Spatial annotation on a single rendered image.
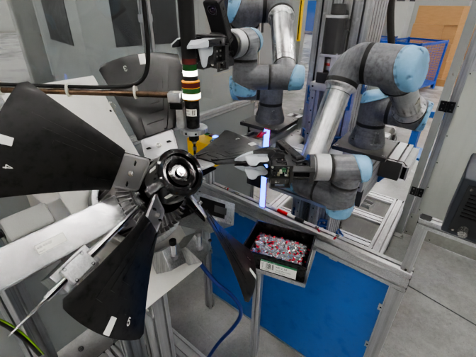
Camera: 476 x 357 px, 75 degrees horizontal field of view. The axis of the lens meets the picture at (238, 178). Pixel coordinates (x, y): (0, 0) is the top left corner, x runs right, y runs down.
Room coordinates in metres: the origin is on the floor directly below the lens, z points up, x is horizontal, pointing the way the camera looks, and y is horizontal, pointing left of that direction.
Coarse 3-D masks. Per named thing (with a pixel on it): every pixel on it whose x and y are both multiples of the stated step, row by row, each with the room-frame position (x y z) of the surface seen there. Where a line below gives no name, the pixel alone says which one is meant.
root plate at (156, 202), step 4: (156, 196) 0.58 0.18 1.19; (152, 200) 0.57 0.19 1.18; (156, 200) 0.58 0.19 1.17; (152, 204) 0.56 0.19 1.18; (156, 204) 0.58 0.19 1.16; (160, 204) 0.60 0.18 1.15; (156, 208) 0.58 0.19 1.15; (160, 208) 0.60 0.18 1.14; (148, 212) 0.54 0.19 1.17; (152, 212) 0.56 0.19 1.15; (160, 212) 0.60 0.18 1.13; (148, 216) 0.54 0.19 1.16; (152, 216) 0.56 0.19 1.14; (160, 216) 0.60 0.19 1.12; (152, 220) 0.56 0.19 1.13; (156, 220) 0.58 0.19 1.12; (152, 224) 0.56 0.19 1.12; (156, 224) 0.58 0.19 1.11; (160, 224) 0.59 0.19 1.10; (156, 228) 0.57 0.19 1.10
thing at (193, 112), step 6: (186, 102) 0.72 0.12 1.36; (192, 102) 0.72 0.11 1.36; (198, 102) 0.73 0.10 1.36; (186, 108) 0.72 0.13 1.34; (192, 108) 0.72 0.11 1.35; (198, 108) 0.73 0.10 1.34; (186, 114) 0.72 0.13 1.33; (192, 114) 0.72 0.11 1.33; (198, 114) 0.73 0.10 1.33; (186, 120) 0.73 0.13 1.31; (192, 120) 0.72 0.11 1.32; (198, 120) 0.73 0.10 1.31; (192, 126) 0.72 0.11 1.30; (198, 126) 0.73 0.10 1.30; (192, 138) 0.72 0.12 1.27; (198, 138) 0.73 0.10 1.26
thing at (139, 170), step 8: (128, 160) 0.62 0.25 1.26; (136, 160) 0.63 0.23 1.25; (144, 160) 0.63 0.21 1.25; (120, 168) 0.61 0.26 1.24; (128, 168) 0.62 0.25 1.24; (136, 168) 0.63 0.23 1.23; (144, 168) 0.63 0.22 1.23; (120, 176) 0.61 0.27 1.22; (128, 176) 0.62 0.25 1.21; (136, 176) 0.63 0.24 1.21; (120, 184) 0.61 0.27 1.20; (128, 184) 0.62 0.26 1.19; (136, 184) 0.63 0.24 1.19
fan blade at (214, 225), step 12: (216, 228) 0.60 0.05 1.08; (228, 240) 0.61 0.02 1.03; (228, 252) 0.56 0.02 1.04; (240, 252) 0.63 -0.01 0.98; (240, 264) 0.57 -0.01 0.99; (252, 264) 0.64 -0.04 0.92; (240, 276) 0.53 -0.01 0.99; (252, 276) 0.58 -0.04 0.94; (240, 288) 0.50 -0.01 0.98; (252, 288) 0.54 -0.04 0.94
